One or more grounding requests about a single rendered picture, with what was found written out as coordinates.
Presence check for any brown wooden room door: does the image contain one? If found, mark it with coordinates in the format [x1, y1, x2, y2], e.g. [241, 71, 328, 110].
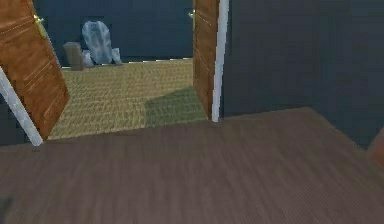
[192, 0, 221, 120]
[0, 0, 71, 141]

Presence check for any pale blue grey armchair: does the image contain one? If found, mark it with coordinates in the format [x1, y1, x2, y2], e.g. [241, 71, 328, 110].
[80, 20, 123, 68]

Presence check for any small brown box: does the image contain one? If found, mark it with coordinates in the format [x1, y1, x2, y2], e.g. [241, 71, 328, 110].
[63, 41, 86, 71]

